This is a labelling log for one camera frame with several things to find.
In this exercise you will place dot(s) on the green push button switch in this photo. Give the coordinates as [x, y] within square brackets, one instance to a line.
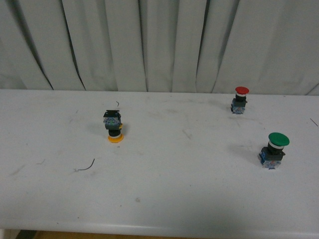
[271, 155]

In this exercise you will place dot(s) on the white pleated curtain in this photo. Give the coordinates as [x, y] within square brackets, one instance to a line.
[190, 46]

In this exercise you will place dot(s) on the yellow push button switch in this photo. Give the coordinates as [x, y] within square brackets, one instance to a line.
[113, 124]

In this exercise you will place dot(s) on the red push button switch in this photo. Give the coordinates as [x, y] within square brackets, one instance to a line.
[238, 103]

